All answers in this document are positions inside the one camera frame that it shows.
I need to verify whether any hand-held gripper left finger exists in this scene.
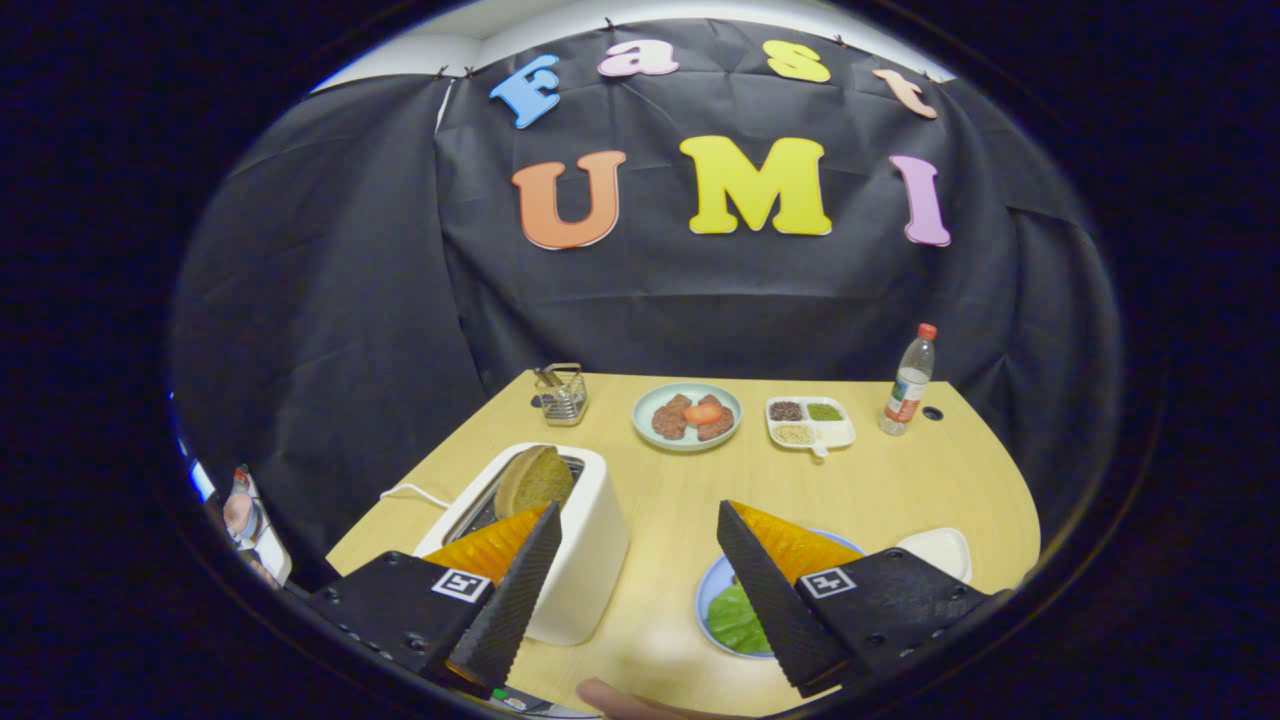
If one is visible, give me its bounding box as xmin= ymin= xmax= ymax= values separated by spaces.
xmin=305 ymin=500 xmax=563 ymax=698

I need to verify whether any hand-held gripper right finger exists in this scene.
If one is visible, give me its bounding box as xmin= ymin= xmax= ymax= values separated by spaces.
xmin=716 ymin=500 xmax=1001 ymax=698

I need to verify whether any green lettuce leaf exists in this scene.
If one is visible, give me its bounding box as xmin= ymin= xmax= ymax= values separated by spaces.
xmin=707 ymin=583 xmax=773 ymax=656

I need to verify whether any brown toasted bread slice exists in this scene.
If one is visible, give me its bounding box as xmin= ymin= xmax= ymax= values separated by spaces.
xmin=494 ymin=445 xmax=576 ymax=521

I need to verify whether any blue plate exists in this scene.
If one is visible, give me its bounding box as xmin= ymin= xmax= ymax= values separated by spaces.
xmin=696 ymin=528 xmax=866 ymax=661

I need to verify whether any white toaster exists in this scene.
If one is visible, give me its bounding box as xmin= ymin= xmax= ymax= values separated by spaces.
xmin=412 ymin=443 xmax=631 ymax=647

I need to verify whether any brown meat patty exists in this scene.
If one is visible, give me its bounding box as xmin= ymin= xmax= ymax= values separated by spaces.
xmin=652 ymin=393 xmax=693 ymax=441
xmin=697 ymin=393 xmax=736 ymax=442

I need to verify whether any white divided condiment dish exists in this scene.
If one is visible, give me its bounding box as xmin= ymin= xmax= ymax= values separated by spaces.
xmin=765 ymin=396 xmax=857 ymax=458

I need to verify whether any small white plate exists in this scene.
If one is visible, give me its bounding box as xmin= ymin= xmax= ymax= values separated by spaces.
xmin=895 ymin=527 xmax=973 ymax=584

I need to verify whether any pale green plate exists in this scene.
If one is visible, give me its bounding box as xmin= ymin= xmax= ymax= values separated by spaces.
xmin=632 ymin=382 xmax=744 ymax=453

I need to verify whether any clear bottle with red cap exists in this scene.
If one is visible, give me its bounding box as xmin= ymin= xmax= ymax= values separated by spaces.
xmin=879 ymin=323 xmax=939 ymax=437

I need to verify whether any colourful printed object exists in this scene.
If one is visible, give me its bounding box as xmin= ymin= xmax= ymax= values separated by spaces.
xmin=205 ymin=465 xmax=293 ymax=589

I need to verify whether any black backdrop cloth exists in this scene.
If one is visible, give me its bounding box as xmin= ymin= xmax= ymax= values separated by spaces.
xmin=165 ymin=15 xmax=1121 ymax=591

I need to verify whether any white toaster cable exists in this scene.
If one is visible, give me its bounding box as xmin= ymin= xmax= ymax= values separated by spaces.
xmin=380 ymin=483 xmax=453 ymax=511

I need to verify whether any metal wire utensil holder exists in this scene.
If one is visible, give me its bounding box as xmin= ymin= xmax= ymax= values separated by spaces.
xmin=532 ymin=363 xmax=589 ymax=428

